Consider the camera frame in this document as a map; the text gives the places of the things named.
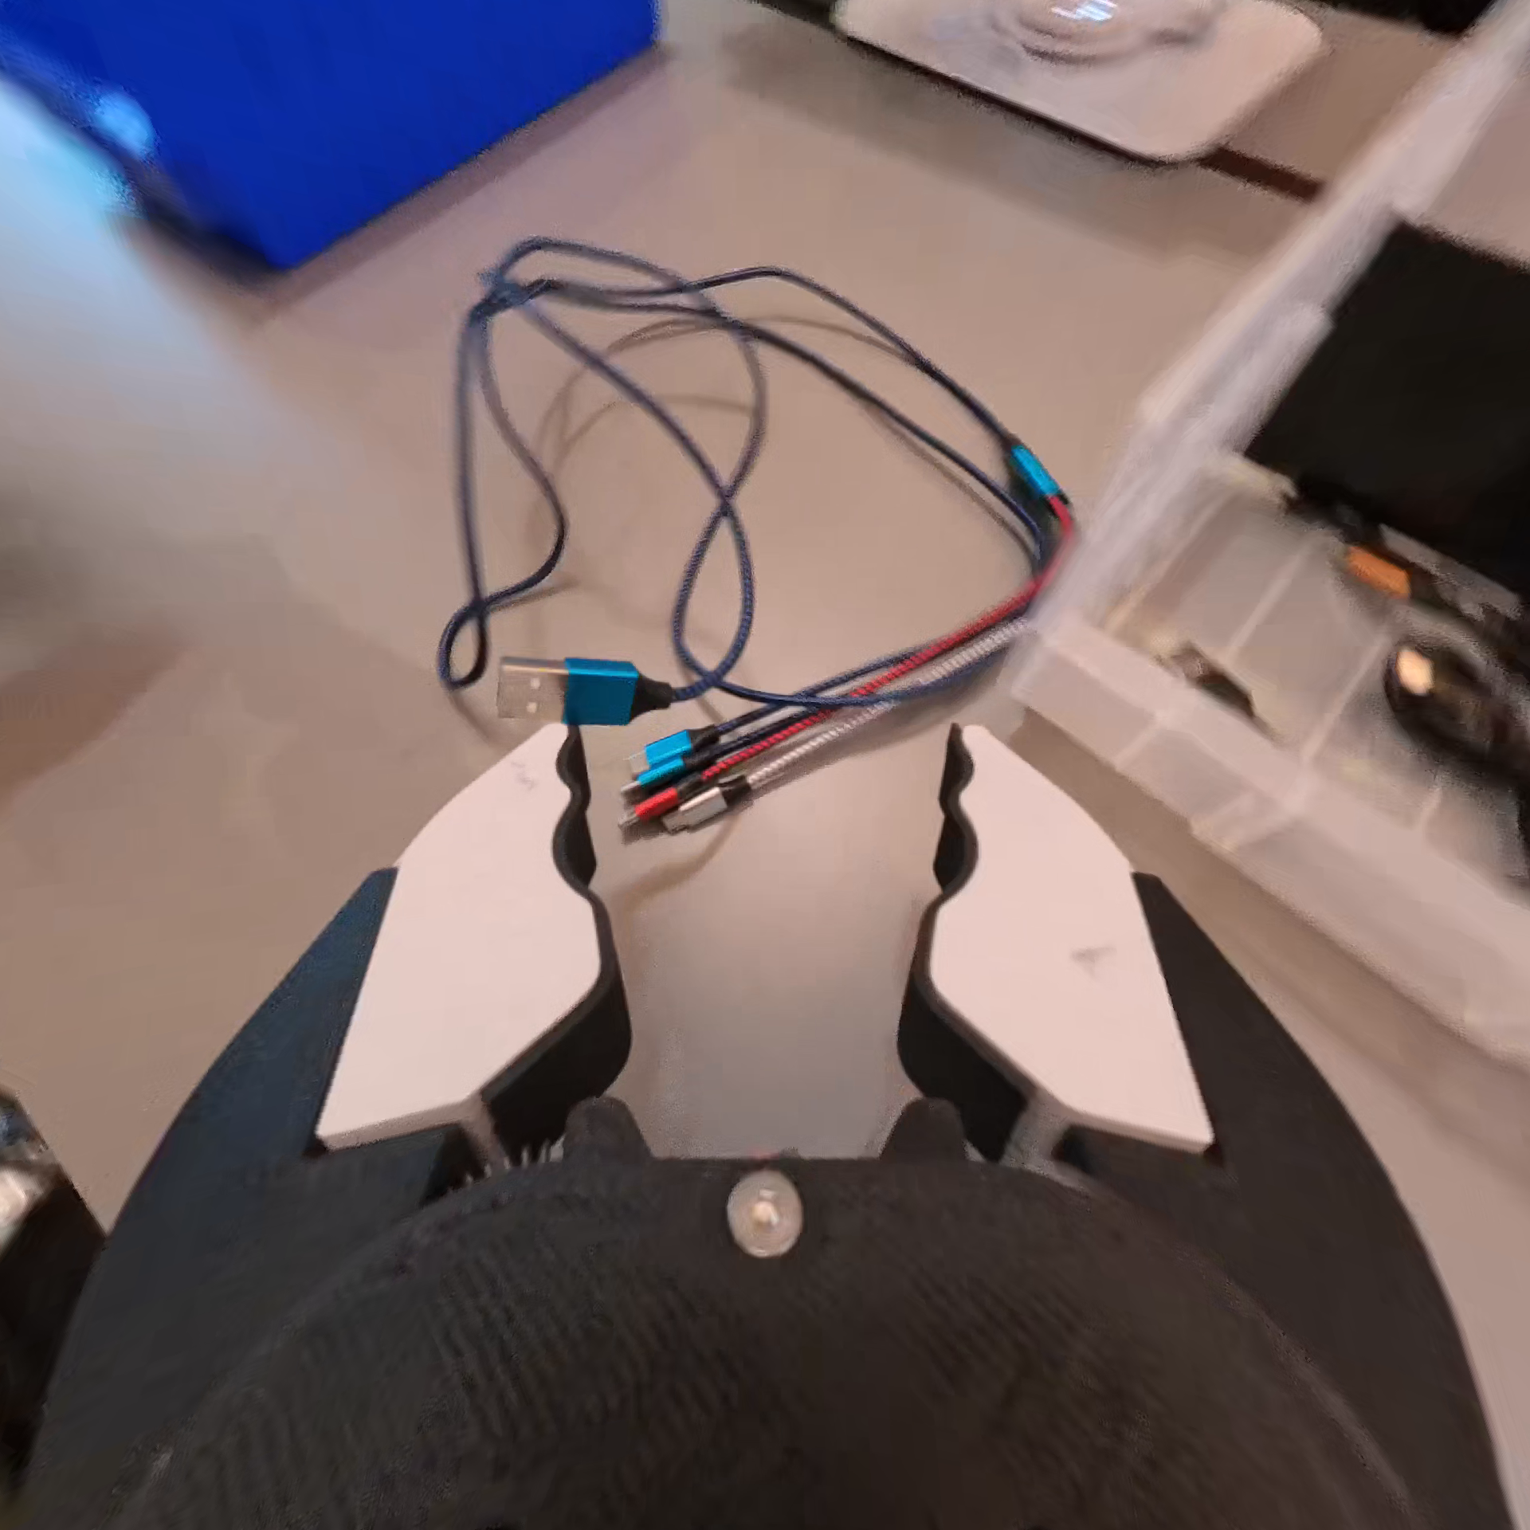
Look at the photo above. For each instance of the blue plastic bin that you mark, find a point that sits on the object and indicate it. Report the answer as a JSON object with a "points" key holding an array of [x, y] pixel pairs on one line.
{"points": [[360, 119]]}

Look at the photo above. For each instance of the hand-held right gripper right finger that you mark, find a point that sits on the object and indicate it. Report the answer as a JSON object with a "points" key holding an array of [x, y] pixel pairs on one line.
{"points": [[1051, 954]]}

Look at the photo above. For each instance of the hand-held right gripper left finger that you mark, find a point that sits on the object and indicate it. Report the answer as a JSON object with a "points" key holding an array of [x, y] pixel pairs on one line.
{"points": [[481, 954]]}

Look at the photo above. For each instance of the white flat device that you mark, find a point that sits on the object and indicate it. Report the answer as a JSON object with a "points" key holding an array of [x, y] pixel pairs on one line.
{"points": [[1131, 99]]}

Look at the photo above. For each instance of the dark flat box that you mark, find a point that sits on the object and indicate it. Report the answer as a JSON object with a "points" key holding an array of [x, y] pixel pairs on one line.
{"points": [[1435, 398]]}

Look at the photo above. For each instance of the clear plastic organiser box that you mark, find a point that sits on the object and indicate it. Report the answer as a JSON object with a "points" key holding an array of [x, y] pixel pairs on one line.
{"points": [[1111, 666]]}

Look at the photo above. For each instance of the grey desk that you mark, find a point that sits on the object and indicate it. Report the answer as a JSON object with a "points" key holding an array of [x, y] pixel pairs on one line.
{"points": [[303, 481]]}

